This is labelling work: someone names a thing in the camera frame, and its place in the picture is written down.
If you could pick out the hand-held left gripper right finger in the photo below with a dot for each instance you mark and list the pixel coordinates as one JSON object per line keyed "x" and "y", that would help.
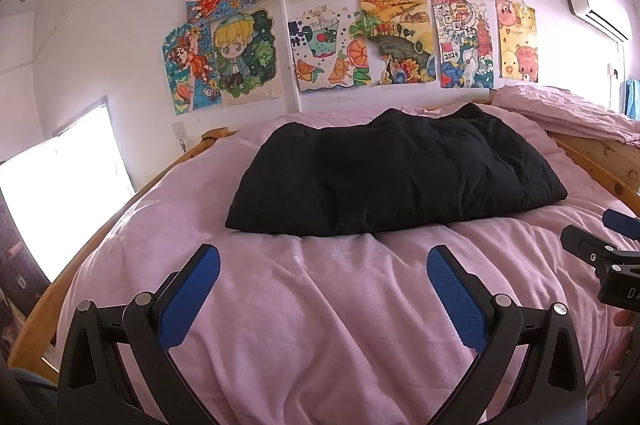
{"x": 457, "y": 300}

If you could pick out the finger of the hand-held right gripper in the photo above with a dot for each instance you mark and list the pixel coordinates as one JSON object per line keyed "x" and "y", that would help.
{"x": 580, "y": 239}
{"x": 622, "y": 220}

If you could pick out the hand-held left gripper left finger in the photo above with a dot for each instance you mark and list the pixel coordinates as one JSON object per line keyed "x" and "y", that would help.
{"x": 192, "y": 300}

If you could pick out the black padded jacket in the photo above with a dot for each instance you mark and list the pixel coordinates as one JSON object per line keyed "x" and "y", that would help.
{"x": 390, "y": 175}

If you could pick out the person's right hand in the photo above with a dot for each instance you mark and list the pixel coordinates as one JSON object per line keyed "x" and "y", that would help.
{"x": 629, "y": 319}

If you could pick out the blue cloth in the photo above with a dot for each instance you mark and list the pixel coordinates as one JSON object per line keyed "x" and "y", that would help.
{"x": 634, "y": 100}

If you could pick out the crumpled pink sheet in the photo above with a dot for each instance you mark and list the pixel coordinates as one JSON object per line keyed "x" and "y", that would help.
{"x": 560, "y": 110}

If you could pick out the pink blanket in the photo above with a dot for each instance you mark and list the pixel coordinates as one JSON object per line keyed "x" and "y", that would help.
{"x": 325, "y": 305}

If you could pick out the bright window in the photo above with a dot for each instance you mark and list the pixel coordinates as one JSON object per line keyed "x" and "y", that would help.
{"x": 60, "y": 185}

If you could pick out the dark furniture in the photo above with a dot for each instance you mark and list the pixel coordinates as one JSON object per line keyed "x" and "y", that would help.
{"x": 20, "y": 265}

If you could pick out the yellow cartoon animals drawing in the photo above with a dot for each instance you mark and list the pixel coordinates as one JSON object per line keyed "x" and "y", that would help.
{"x": 517, "y": 45}

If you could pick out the tower and buildings drawing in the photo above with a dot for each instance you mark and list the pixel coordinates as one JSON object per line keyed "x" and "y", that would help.
{"x": 462, "y": 40}

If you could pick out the flying girl blue drawing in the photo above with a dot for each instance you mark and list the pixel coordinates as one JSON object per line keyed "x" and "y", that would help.
{"x": 190, "y": 65}

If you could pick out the blond cartoon child drawing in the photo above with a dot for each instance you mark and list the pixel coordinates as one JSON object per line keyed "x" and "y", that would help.
{"x": 240, "y": 55}

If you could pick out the landscape fields drawing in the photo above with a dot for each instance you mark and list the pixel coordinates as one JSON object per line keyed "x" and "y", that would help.
{"x": 395, "y": 35}

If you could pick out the orange slices drawing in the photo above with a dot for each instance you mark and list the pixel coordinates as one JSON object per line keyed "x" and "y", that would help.
{"x": 325, "y": 50}

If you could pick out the wooden bed frame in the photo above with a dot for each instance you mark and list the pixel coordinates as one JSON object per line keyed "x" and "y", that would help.
{"x": 595, "y": 160}

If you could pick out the white wall hook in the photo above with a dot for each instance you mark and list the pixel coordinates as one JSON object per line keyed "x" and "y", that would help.
{"x": 180, "y": 134}

